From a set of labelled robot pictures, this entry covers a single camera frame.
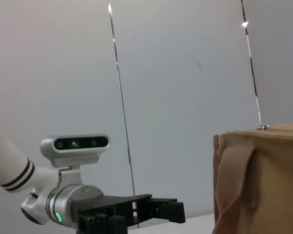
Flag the khaki canvas food bag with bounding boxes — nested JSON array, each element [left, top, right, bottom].
[[212, 123, 293, 234]]

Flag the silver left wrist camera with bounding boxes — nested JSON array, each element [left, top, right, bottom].
[[40, 134, 111, 182]]

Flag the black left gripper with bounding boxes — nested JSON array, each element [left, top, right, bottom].
[[72, 194, 186, 234]]

